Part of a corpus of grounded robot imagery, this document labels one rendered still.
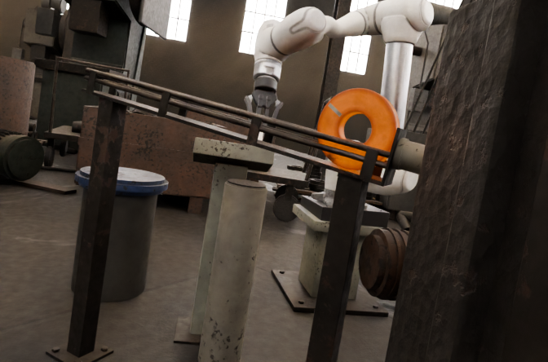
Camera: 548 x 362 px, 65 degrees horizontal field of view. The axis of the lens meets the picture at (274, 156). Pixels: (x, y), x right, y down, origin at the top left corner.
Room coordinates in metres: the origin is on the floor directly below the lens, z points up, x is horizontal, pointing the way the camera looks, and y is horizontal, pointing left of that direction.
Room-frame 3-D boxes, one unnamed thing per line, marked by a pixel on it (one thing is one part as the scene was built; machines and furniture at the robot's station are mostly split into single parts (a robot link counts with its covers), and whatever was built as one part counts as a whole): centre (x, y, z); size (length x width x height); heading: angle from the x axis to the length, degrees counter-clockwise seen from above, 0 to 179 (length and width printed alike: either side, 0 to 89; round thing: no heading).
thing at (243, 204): (1.18, 0.06, 0.26); 0.12 x 0.12 x 0.52
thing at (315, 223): (1.84, -0.31, 0.33); 0.32 x 0.32 x 0.04; 14
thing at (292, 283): (1.84, -0.31, 0.16); 0.40 x 0.40 x 0.31; 14
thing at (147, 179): (1.55, 0.53, 0.22); 0.32 x 0.32 x 0.43
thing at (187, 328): (1.34, 0.13, 0.31); 0.24 x 0.16 x 0.62; 99
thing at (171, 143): (3.19, 0.89, 0.33); 0.93 x 0.73 x 0.66; 106
